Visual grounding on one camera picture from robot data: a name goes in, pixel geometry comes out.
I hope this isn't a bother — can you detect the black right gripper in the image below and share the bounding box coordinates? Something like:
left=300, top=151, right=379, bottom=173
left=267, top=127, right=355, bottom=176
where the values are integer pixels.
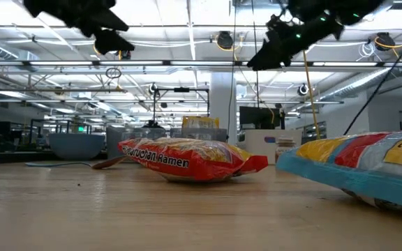
left=246, top=13, right=344, bottom=73

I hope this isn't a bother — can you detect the teal-handled reddish spoon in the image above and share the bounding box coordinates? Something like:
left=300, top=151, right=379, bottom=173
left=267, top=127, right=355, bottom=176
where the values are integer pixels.
left=24, top=155, right=128, bottom=171

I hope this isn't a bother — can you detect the blue-edged ramen packet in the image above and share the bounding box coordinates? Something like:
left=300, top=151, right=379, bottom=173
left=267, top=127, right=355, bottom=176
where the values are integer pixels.
left=276, top=130, right=402, bottom=214

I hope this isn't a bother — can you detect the black ceiling cable reel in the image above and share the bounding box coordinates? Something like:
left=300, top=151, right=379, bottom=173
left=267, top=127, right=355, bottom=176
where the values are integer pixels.
left=115, top=48, right=132, bottom=60
left=216, top=30, right=235, bottom=50
left=375, top=31, right=396, bottom=52

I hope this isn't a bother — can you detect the white plastic bin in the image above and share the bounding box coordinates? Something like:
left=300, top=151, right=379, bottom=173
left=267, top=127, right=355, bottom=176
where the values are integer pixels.
left=244, top=129, right=303, bottom=165

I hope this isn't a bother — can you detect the blue bowl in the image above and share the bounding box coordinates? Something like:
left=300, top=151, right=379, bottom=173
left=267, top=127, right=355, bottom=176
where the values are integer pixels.
left=49, top=133, right=106, bottom=161

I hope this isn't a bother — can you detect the grey plastic bin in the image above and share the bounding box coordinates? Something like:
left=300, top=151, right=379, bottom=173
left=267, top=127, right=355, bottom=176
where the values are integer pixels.
left=171, top=127, right=228, bottom=144

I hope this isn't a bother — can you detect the black gantry frame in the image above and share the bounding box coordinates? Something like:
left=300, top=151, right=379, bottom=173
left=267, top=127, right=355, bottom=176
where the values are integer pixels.
left=151, top=86, right=211, bottom=128

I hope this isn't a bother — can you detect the black aluminium table frame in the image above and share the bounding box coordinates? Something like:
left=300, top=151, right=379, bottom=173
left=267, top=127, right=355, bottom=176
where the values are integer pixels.
left=0, top=150, right=52, bottom=165

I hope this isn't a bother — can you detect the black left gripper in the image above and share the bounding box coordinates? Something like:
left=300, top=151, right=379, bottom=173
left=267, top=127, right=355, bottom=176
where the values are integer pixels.
left=22, top=0, right=135, bottom=55

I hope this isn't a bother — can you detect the red ramen packet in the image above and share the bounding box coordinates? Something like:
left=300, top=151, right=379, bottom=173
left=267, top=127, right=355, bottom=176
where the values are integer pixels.
left=117, top=137, right=269, bottom=183

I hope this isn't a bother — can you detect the black monitor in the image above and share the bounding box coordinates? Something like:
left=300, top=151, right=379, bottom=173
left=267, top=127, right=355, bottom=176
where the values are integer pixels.
left=239, top=105, right=285, bottom=130

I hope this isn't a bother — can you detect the clear plastic bin left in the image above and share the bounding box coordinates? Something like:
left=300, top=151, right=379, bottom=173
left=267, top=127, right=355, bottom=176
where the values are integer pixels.
left=105, top=125, right=170, bottom=160

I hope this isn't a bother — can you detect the white square column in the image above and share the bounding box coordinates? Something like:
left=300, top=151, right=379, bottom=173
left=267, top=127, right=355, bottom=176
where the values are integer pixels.
left=209, top=71, right=237, bottom=146

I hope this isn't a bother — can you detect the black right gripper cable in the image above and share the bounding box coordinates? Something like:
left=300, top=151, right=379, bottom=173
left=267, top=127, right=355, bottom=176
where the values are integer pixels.
left=343, top=17, right=402, bottom=136

